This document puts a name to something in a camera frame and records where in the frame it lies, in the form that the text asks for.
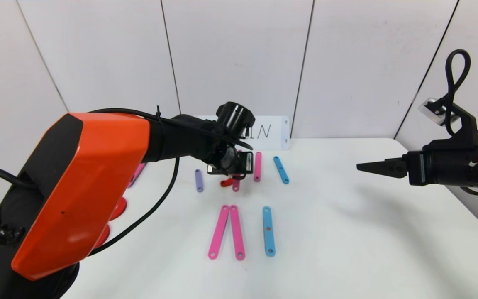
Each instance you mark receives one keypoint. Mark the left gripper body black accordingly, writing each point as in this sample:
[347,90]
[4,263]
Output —
[245,162]

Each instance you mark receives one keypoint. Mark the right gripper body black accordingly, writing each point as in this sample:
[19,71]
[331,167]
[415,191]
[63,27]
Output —
[417,168]

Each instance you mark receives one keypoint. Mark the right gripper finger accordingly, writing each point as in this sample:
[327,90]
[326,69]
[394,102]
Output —
[392,159]
[388,170]

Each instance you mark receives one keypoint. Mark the long pink bar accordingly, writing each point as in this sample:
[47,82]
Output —
[218,231]
[237,232]
[137,174]
[236,185]

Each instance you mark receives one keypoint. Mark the small red arc piece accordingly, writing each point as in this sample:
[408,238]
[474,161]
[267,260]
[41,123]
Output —
[225,182]

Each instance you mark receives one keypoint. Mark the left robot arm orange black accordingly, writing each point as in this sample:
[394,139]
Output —
[89,174]

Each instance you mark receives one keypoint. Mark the white sign reading BRAIN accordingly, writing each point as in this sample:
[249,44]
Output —
[272,133]

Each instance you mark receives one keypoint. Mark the short pink bar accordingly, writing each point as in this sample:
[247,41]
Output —
[257,166]

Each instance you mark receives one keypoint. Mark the short blue bar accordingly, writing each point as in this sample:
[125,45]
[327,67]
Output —
[281,170]

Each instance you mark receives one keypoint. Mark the short purple bar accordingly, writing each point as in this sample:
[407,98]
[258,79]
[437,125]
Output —
[198,180]

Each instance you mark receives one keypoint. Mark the long blue bar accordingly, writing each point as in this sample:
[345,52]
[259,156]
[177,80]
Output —
[268,230]

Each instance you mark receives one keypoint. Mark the large red arc piece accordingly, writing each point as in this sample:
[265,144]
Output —
[103,236]
[119,207]

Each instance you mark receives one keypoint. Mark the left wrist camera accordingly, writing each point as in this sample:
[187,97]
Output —
[212,169]

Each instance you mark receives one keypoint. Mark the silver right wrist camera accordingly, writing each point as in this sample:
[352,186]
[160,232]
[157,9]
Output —
[434,110]

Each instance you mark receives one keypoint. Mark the black right camera bracket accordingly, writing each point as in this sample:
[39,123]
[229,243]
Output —
[467,124]

